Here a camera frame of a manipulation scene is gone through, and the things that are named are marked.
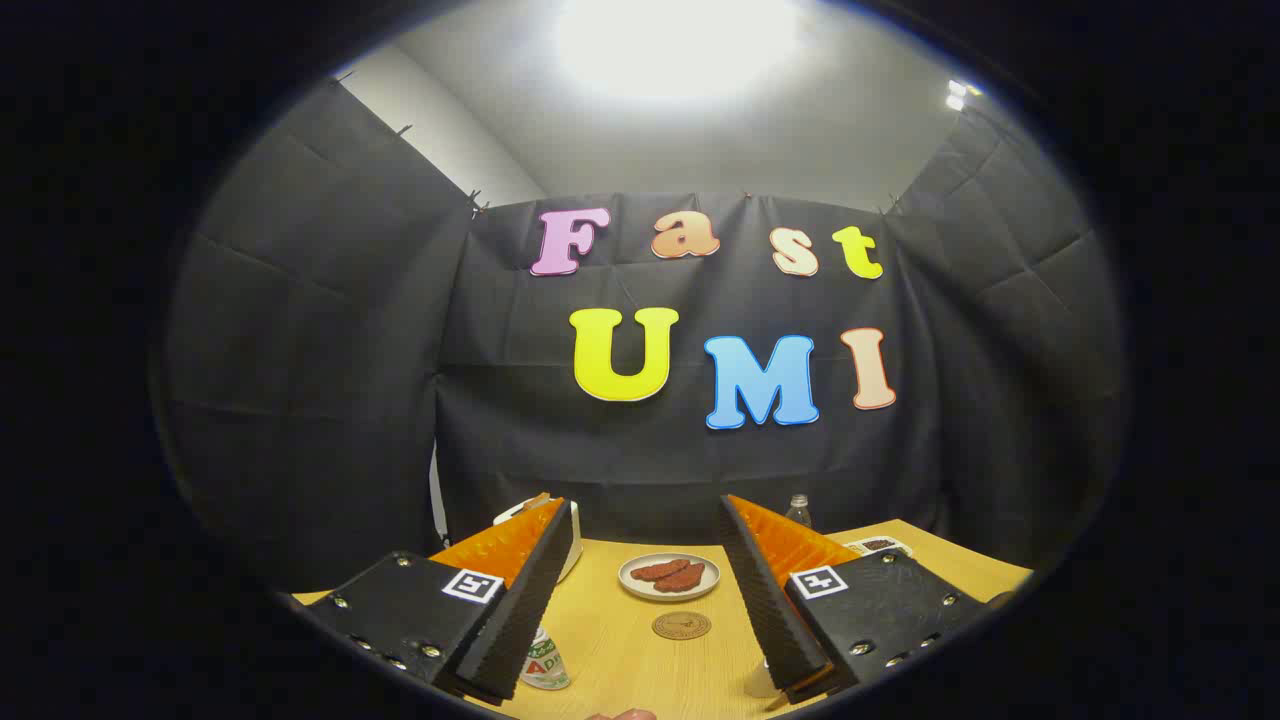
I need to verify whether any wooden table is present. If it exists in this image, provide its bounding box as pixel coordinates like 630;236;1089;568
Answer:
290;518;1034;720

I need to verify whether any white toaster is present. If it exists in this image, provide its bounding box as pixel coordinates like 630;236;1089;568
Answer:
493;493;584;583

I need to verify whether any black backdrop cloth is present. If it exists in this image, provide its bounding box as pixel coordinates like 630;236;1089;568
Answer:
150;78;1131;596

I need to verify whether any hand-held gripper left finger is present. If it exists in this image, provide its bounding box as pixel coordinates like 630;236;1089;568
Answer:
298;497;583;704

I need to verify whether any white juice bottle green label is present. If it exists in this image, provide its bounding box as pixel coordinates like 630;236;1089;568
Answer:
520;628;572;691

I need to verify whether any white round plate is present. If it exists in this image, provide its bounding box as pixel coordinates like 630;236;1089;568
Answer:
618;553;721;602

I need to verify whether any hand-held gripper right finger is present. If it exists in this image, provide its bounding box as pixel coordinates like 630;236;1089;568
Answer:
718;494;1011;706

